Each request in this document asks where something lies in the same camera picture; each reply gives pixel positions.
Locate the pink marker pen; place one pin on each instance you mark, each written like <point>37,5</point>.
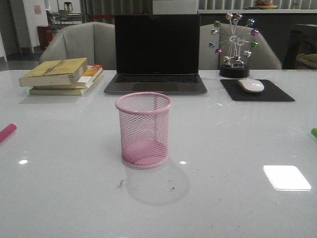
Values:
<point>7,131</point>

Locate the green marker pen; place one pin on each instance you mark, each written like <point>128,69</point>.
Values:
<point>314,132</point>

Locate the pink mesh pen holder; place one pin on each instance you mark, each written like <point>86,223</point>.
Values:
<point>144,118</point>

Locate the grey laptop computer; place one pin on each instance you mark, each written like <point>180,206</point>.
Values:
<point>157,53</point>

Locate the orange white middle book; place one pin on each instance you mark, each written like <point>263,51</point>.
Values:
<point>91,74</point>

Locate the white computer mouse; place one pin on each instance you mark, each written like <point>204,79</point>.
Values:
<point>251,85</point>

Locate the grey right armchair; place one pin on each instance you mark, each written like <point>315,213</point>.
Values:
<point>212,49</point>

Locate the grey armchair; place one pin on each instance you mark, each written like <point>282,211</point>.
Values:
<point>212,49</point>
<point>93,40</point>

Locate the grey left armchair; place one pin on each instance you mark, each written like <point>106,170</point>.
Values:
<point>93,40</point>

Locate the yellow top book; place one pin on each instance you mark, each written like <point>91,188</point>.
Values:
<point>55,72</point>

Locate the black mouse pad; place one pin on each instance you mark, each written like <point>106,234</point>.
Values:
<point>271,92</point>

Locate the ferris wheel desk ornament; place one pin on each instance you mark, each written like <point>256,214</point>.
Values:
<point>233,66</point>

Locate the cream bottom book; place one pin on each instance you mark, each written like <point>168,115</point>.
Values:
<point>65,92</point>

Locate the red trash bin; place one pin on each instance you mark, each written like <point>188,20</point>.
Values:
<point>45,36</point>

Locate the fruit bowl on counter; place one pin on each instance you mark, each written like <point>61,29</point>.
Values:
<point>262,4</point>

